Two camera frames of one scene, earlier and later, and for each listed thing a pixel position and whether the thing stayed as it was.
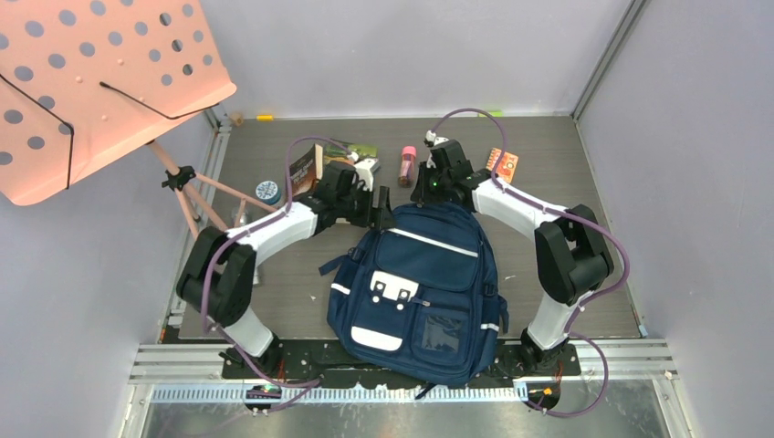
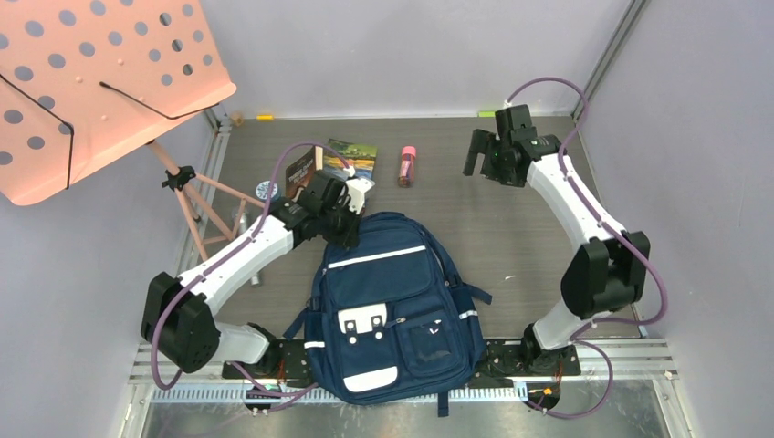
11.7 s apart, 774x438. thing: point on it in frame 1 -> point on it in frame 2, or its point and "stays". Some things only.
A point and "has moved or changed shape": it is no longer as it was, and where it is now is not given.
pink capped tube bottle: x=407 y=176 stays
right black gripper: x=422 y=195 -> x=484 y=142
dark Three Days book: x=308 y=171 stays
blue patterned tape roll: x=268 y=192 stays
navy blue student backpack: x=419 y=303 has moved or changed shape
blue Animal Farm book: x=336 y=153 stays
